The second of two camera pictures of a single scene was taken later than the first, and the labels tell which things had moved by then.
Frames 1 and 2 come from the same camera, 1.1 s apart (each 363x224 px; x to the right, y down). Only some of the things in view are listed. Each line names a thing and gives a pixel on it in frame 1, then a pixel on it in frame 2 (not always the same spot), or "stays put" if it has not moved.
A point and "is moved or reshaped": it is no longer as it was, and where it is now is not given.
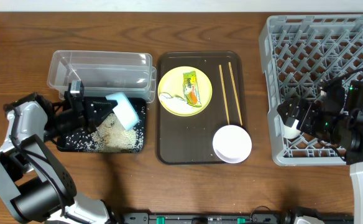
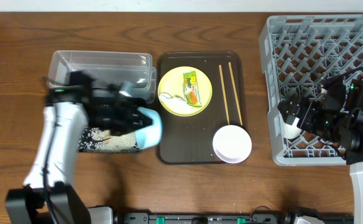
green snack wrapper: x=191 y=90 stays put
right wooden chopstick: x=236 y=94 stays put
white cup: x=289 y=132 stays put
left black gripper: x=86 y=111 → x=127 y=115
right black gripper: x=306 y=116 stays put
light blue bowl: x=124 y=109 is moved or reshaped
